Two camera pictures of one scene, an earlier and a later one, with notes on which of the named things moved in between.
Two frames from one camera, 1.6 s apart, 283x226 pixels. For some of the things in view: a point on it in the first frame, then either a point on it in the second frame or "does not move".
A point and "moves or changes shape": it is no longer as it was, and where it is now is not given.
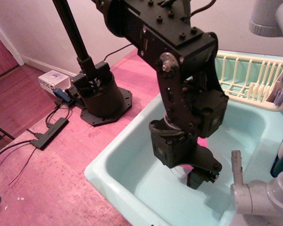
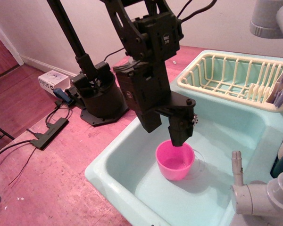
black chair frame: x=0 y=135 does not move
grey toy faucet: x=258 y=203 does not move
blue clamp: x=59 y=92 does not move
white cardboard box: x=54 y=79 does not move
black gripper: x=174 y=148 → x=145 y=84
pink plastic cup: x=184 y=169 moves or changes shape
